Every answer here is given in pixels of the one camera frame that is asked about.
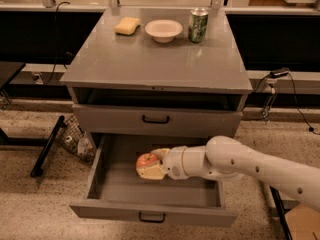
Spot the red apple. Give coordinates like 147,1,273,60
136,153,158,168

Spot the closed grey drawer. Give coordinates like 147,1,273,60
73,104,242,138

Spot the wire waste basket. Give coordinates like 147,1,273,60
57,115,95,164

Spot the white bowl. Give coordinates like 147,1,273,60
145,20,183,43

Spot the black table leg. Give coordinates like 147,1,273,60
270,187,293,240
30,116,65,178

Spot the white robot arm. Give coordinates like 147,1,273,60
136,136,320,211

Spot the black cable left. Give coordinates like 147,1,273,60
43,1,71,86

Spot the yellow sponge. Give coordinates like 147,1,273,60
114,17,141,35

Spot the green soda can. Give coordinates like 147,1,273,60
188,8,208,43

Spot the black cable right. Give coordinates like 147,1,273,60
241,71,318,135

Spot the open grey drawer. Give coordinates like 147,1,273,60
70,134,237,227

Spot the black cable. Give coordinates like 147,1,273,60
241,71,318,135
43,1,71,86

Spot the black table leg left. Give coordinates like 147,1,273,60
30,116,65,178

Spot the grey drawer cabinet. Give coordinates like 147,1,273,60
59,6,253,142

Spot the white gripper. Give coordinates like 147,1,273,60
137,146,187,180

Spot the black power adapter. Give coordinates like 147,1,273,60
270,68,289,78

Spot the black table leg right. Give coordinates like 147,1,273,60
270,187,293,240

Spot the wooden board right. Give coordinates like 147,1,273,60
285,204,320,240

